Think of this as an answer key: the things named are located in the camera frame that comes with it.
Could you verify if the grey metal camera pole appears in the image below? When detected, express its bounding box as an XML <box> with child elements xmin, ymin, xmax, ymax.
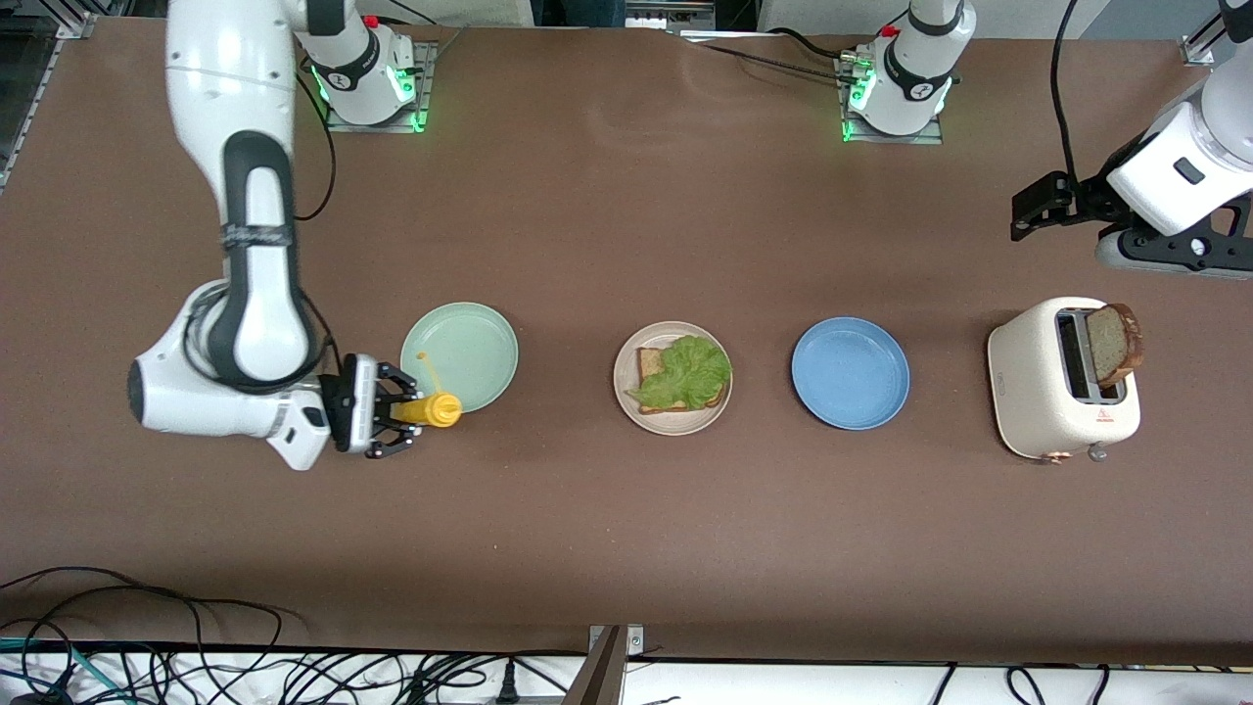
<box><xmin>563</xmin><ymin>627</ymin><xmax>627</xmax><ymax>705</ymax></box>

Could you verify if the aluminium frame rail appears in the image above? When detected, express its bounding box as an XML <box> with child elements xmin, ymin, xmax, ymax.
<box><xmin>0</xmin><ymin>12</ymin><xmax>99</xmax><ymax>189</ymax></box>
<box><xmin>1180</xmin><ymin>10</ymin><xmax>1234</xmax><ymax>66</ymax></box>

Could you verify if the white toaster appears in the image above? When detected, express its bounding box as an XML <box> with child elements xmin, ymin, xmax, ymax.
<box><xmin>987</xmin><ymin>297</ymin><xmax>1143</xmax><ymax>463</ymax></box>

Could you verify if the black looping cable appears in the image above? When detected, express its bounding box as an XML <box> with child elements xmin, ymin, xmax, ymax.
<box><xmin>0</xmin><ymin>566</ymin><xmax>295</xmax><ymax>686</ymax></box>

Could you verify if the grey power strip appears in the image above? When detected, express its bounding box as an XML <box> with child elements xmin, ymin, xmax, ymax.
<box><xmin>626</xmin><ymin>3</ymin><xmax>718</xmax><ymax>33</ymax></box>

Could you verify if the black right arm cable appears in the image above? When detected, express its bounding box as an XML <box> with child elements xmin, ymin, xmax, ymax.
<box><xmin>184</xmin><ymin>73</ymin><xmax>341</xmax><ymax>393</ymax></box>

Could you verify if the brown bread slice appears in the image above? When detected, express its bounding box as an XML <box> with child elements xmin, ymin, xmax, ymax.
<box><xmin>636</xmin><ymin>347</ymin><xmax>730</xmax><ymax>416</ymax></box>
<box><xmin>1085</xmin><ymin>303</ymin><xmax>1145</xmax><ymax>400</ymax></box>

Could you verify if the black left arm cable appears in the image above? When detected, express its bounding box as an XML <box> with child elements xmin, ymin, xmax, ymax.
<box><xmin>1050</xmin><ymin>0</ymin><xmax>1083</xmax><ymax>187</ymax></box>

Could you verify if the yellow mustard squeeze bottle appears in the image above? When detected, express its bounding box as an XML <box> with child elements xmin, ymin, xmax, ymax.
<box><xmin>399</xmin><ymin>352</ymin><xmax>464</xmax><ymax>430</ymax></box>

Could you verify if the blue plate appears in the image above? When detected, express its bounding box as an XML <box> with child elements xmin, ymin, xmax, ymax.
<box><xmin>791</xmin><ymin>316</ymin><xmax>911</xmax><ymax>431</ymax></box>

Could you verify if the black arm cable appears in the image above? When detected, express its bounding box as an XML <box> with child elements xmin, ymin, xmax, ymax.
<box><xmin>1050</xmin><ymin>0</ymin><xmax>1083</xmax><ymax>187</ymax></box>
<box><xmin>184</xmin><ymin>73</ymin><xmax>341</xmax><ymax>393</ymax></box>

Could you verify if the green lettuce leaf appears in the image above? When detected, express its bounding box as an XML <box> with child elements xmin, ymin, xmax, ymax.
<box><xmin>625</xmin><ymin>335</ymin><xmax>733</xmax><ymax>412</ymax></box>

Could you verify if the green plate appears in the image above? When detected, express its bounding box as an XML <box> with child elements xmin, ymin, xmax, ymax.
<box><xmin>399</xmin><ymin>302</ymin><xmax>520</xmax><ymax>415</ymax></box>

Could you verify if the small metal bracket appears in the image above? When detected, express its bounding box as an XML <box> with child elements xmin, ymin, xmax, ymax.
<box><xmin>587</xmin><ymin>625</ymin><xmax>647</xmax><ymax>655</ymax></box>

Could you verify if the teal cable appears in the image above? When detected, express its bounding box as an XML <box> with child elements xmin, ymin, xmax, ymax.
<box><xmin>0</xmin><ymin>636</ymin><xmax>111</xmax><ymax>702</ymax></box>

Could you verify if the beige plate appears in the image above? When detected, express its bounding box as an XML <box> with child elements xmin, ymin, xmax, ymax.
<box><xmin>613</xmin><ymin>321</ymin><xmax>733</xmax><ymax>437</ymax></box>

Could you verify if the thick black braided cable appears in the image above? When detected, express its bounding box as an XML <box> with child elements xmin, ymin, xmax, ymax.
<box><xmin>697</xmin><ymin>41</ymin><xmax>853</xmax><ymax>83</ymax></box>

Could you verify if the thin black cable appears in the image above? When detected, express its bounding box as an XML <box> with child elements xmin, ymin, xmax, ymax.
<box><xmin>768</xmin><ymin>27</ymin><xmax>864</xmax><ymax>60</ymax></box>

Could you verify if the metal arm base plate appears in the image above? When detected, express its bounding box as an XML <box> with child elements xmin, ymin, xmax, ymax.
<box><xmin>837</xmin><ymin>54</ymin><xmax>946</xmax><ymax>146</ymax></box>
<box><xmin>325</xmin><ymin>41</ymin><xmax>439</xmax><ymax>133</ymax></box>

